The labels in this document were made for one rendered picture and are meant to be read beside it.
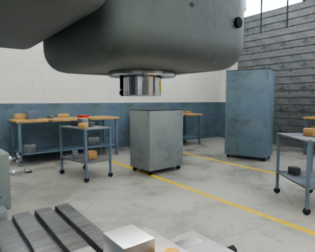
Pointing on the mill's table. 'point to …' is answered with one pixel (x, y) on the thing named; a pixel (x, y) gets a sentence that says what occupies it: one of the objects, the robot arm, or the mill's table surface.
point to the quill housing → (151, 37)
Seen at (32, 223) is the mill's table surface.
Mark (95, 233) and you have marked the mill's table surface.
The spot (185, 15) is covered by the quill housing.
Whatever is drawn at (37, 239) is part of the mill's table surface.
